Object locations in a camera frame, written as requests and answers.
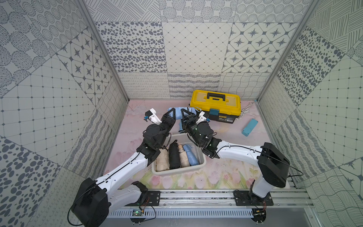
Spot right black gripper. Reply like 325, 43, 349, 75
181, 108, 203, 147

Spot white plastic storage box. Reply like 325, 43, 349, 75
151, 133, 207, 176

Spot beige umbrella black stripes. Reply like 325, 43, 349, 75
178, 144, 190, 167

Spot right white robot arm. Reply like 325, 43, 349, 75
181, 108, 290, 200

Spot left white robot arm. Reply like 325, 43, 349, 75
68, 108, 176, 227

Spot pink floral table mat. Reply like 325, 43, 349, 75
104, 99, 270, 189

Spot yellow black toolbox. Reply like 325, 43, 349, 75
190, 90, 242, 124

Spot left green circuit board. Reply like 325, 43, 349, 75
130, 210, 146, 224

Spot right black circuit board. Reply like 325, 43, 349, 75
251, 209, 267, 224

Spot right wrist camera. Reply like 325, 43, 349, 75
196, 111, 210, 124

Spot white power cable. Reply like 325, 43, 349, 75
235, 102, 257, 121

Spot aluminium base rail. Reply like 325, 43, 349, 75
107, 189, 313, 221

